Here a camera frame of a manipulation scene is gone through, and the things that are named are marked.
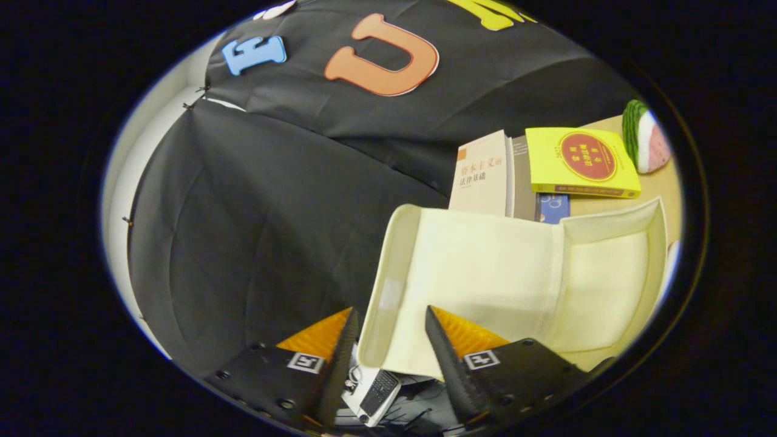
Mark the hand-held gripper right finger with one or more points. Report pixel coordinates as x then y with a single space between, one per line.
448 364

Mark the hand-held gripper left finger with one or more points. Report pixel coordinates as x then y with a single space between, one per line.
337 376

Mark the cream fabric storage box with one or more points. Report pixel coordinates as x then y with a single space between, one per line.
485 273

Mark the white keyboard device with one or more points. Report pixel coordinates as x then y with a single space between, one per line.
376 394

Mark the black backdrop cloth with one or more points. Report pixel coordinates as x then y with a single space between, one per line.
255 230

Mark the blue book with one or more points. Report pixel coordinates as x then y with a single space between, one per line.
552 207

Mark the beige book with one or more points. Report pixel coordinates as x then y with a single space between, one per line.
482 176

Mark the grey book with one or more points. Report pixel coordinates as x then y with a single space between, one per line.
523 182

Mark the yellow book with red circle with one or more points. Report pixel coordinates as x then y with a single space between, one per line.
583 161

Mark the watermelon slice plush toy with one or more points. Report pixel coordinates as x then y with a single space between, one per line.
646 136

